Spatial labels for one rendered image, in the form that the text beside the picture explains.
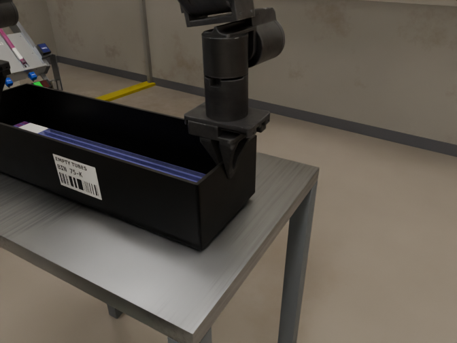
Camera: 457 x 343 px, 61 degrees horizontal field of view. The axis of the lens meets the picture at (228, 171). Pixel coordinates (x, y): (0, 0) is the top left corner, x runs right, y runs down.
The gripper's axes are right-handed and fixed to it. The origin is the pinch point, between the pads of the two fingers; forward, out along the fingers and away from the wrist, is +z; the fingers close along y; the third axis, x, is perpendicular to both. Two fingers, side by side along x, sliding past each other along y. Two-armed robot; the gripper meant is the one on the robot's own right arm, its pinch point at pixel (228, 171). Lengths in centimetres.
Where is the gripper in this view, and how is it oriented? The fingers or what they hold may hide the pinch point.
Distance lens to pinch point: 57.2
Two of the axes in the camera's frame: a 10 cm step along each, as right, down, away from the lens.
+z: 0.2, 8.6, 5.1
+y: -8.7, -2.3, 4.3
